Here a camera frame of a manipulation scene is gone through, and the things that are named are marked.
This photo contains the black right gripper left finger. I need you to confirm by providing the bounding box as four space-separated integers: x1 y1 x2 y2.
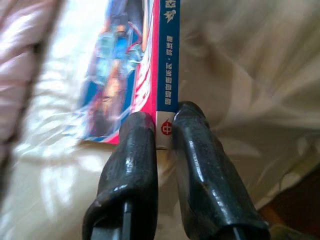
82 111 158 240

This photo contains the pink cartoon print blanket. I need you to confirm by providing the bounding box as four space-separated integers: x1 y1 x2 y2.
0 0 66 161

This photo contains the colourful pink-edged book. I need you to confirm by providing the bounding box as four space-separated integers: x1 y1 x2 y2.
72 0 183 151

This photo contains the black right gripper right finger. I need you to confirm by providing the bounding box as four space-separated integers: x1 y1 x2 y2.
171 100 273 240

